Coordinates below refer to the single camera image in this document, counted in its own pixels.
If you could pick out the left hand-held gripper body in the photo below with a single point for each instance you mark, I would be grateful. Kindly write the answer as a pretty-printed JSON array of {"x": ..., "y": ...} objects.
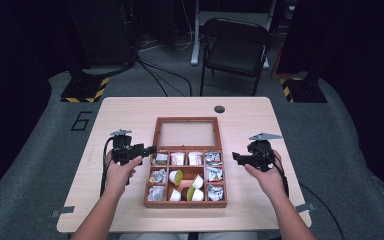
[{"x": 124, "y": 151}]

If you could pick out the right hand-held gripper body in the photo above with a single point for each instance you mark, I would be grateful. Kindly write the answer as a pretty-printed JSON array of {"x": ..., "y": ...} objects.
[{"x": 260, "y": 155}]

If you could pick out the brown wooden compartment box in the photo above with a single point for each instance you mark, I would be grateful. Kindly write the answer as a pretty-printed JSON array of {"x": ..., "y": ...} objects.
[{"x": 188, "y": 148}]

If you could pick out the person's left hand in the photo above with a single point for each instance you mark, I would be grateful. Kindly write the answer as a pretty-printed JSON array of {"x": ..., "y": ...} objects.
[{"x": 118, "y": 176}]

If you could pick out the person's right hand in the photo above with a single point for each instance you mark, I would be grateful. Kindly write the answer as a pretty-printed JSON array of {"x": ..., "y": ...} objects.
[{"x": 273, "y": 181}]

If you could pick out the packet with yellow print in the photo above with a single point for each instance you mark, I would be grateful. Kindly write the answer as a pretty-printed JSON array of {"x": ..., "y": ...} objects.
[{"x": 161, "y": 159}]

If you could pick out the grey foil packet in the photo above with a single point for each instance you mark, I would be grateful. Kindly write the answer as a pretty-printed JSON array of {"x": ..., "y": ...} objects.
[
  {"x": 158, "y": 175},
  {"x": 156, "y": 193}
]

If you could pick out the white packet with colourful print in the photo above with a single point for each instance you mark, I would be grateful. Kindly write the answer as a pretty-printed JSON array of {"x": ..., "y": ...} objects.
[
  {"x": 214, "y": 174},
  {"x": 212, "y": 158},
  {"x": 215, "y": 192}
]

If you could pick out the white cup with yellow lid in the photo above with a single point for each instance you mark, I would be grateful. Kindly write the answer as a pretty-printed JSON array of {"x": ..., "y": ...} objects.
[{"x": 175, "y": 177}]

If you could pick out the plain white cup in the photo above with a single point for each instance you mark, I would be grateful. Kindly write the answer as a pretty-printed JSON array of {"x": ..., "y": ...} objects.
[
  {"x": 197, "y": 181},
  {"x": 175, "y": 195}
]

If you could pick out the white cup with green lid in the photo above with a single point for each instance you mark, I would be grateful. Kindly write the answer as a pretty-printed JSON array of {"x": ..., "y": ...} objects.
[{"x": 195, "y": 194}]

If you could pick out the grey tape strip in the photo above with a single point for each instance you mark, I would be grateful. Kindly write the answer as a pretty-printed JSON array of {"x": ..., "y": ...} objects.
[
  {"x": 63, "y": 211},
  {"x": 305, "y": 208}
]

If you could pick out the striped black stand base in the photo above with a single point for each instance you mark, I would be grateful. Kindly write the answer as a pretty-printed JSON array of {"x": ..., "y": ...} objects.
[
  {"x": 305, "y": 90},
  {"x": 85, "y": 88}
]

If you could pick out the person's lap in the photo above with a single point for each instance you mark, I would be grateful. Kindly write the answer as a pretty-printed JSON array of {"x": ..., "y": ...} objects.
[{"x": 186, "y": 236}]

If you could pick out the black folding chair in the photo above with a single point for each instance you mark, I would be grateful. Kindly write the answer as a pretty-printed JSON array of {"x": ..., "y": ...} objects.
[{"x": 235, "y": 55}]

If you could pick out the dark cabinet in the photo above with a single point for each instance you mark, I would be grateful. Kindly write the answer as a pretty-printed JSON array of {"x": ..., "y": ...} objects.
[{"x": 103, "y": 33}]

